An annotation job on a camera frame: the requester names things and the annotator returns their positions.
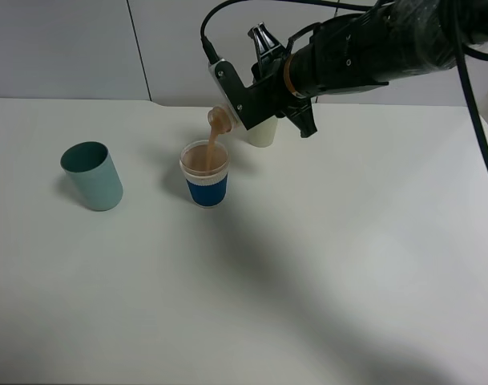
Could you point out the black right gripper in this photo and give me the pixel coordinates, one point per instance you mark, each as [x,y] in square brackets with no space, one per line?
[317,60]

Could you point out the clear plastic drink bottle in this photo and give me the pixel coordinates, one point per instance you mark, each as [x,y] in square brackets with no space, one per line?
[222,119]

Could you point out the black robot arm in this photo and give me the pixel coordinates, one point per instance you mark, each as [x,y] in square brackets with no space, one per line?
[404,39]

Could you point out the cream plastic cup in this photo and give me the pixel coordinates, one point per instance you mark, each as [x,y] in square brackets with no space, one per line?
[263,134]

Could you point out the blue sleeved clear cup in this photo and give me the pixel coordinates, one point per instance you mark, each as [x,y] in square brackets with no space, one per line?
[207,187]

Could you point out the teal plastic cup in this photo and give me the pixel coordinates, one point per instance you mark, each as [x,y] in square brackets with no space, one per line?
[90,169]

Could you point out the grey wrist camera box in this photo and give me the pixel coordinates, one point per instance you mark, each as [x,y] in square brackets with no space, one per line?
[232,89]

